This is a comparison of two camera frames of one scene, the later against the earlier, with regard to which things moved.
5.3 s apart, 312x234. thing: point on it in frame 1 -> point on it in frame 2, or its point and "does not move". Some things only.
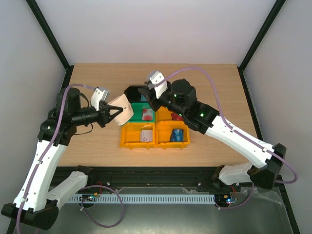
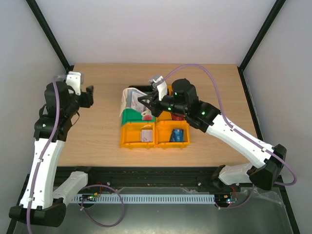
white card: [146, 135] does not move
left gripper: [105, 116] -> [88, 97]
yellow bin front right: [163, 132] does not move
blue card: [177, 135] does not move
